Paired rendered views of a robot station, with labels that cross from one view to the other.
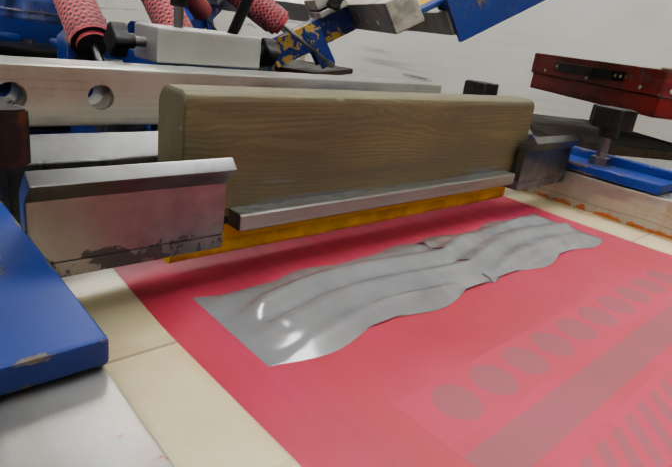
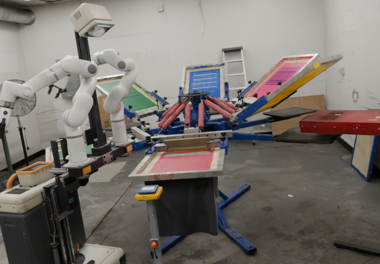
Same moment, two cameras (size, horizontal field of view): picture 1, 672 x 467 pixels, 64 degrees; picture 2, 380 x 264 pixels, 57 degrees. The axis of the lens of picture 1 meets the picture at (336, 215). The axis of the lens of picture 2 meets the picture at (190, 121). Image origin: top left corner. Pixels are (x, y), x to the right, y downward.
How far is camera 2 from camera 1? 2.51 m
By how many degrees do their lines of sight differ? 52
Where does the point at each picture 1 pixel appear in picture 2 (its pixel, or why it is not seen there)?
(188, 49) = (188, 131)
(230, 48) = (193, 130)
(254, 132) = (169, 143)
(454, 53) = not seen: outside the picture
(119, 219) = (159, 148)
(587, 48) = not seen: outside the picture
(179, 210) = (163, 148)
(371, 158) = (182, 145)
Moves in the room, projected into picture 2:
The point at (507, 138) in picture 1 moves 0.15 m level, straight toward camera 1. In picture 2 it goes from (204, 142) to (186, 145)
